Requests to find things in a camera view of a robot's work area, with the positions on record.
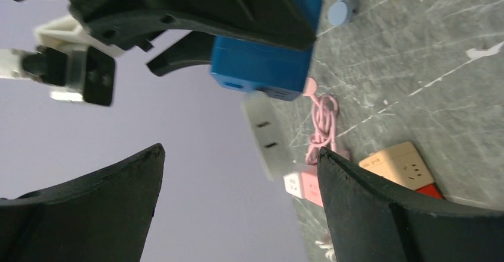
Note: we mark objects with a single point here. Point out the pink cube socket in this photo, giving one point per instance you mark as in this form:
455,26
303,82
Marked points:
310,184

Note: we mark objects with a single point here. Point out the blue cube socket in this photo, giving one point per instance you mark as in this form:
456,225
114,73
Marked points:
247,66

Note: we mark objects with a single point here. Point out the beige cube socket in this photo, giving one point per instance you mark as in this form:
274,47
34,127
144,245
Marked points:
401,164

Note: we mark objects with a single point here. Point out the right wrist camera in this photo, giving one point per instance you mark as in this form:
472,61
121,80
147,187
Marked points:
76,66

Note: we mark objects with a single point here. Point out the white cube socket small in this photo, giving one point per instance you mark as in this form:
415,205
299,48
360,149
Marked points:
268,134

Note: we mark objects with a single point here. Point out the red cube socket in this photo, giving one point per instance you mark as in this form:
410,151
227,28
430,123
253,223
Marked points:
431,190

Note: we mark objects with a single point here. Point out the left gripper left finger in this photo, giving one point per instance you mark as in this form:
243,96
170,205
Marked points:
104,215

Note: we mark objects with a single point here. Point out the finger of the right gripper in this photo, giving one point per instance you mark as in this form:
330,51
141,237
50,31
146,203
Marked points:
271,22
192,50

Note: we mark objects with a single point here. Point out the white cube socket top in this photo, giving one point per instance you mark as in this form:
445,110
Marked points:
294,185

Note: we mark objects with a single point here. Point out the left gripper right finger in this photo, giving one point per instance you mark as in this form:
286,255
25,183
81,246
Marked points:
373,219

